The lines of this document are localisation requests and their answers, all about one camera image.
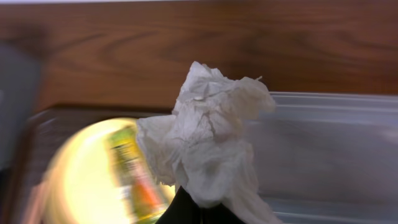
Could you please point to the clear plastic bin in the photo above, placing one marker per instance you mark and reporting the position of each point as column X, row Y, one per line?
column 328, row 158

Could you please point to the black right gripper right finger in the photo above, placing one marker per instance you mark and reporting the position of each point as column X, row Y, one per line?
column 219, row 215

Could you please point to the green yellow snack wrapper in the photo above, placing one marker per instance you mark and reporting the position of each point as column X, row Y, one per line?
column 143, row 198

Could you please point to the brown plastic tray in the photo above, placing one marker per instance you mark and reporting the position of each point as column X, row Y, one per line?
column 45, row 132

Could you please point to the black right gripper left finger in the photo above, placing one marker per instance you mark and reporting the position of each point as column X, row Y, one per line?
column 182, row 210

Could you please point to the white tissue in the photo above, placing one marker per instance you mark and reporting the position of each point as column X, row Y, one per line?
column 201, row 145

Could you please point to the yellow plate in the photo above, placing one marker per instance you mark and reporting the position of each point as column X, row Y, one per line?
column 82, row 184

